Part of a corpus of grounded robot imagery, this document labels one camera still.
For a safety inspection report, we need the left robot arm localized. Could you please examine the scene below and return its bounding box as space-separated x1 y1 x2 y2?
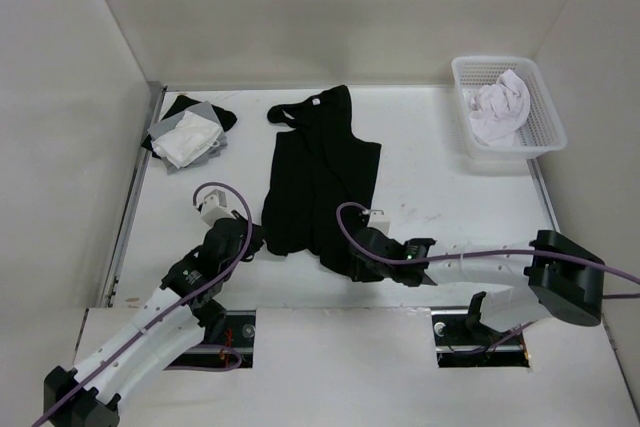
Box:
36 213 264 426

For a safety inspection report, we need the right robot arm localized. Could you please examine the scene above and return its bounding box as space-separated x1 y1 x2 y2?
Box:
349 227 604 343

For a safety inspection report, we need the folded white tank top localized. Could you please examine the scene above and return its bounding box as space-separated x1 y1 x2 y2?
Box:
151 112 223 168

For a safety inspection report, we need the folded grey tank top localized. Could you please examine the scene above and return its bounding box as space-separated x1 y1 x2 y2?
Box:
148 102 228 174

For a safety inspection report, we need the white tank top in basket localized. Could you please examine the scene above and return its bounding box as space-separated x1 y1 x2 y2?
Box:
469 69 531 147

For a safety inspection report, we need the white plastic basket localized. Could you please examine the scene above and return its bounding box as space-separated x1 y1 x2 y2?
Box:
451 56 567 161

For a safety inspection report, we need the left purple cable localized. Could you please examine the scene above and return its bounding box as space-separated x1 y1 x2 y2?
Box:
32 182 254 427

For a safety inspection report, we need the purple cable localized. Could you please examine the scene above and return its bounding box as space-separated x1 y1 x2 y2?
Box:
32 182 254 427
336 202 640 298

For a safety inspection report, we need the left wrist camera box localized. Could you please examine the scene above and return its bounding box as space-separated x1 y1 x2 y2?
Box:
197 189 233 227

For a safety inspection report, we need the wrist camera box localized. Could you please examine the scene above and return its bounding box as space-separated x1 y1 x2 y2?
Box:
364 209 391 235
197 189 233 227

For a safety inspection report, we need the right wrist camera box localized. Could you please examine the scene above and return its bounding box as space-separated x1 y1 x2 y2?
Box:
364 209 391 235

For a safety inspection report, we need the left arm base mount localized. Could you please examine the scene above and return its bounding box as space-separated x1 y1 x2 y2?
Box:
167 310 257 373

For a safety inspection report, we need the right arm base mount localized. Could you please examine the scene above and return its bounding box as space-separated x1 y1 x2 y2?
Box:
431 292 529 368

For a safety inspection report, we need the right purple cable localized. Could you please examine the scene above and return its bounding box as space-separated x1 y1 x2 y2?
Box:
336 202 640 298

